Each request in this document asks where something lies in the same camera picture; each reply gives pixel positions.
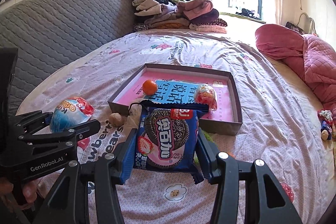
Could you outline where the pile of folded clothes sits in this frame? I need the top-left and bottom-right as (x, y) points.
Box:
(131, 0), (227, 34)

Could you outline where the pink quilted blanket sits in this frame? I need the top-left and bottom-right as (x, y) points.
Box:
(255, 24), (335, 120)

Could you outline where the pink strawberry print bedsheet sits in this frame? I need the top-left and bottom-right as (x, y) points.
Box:
(18, 30), (335, 223)

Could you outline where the beige polka dot scrunchie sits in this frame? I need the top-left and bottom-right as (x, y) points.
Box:
(123, 98), (143, 136)

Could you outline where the person's left hand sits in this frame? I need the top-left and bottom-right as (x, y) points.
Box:
(0, 177), (38, 204)

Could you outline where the large orange mandarin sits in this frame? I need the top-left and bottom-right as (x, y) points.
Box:
(142, 80), (158, 96)

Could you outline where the shallow grey cardboard box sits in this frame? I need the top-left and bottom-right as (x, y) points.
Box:
(108, 63), (243, 136)

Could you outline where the grey quilted headboard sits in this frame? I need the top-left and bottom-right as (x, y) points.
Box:
(1, 0), (134, 116)

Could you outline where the red blue Kinder egg toy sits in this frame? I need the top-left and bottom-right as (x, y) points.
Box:
(194, 84), (218, 111)

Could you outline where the walnut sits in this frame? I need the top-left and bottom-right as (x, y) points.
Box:
(108, 113), (126, 127)

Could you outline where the blue Oreo cookie packet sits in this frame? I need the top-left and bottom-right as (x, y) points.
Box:
(133, 100), (209, 184)

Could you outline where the small colourful doll toy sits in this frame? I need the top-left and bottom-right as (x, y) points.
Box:
(317, 109), (334, 141)

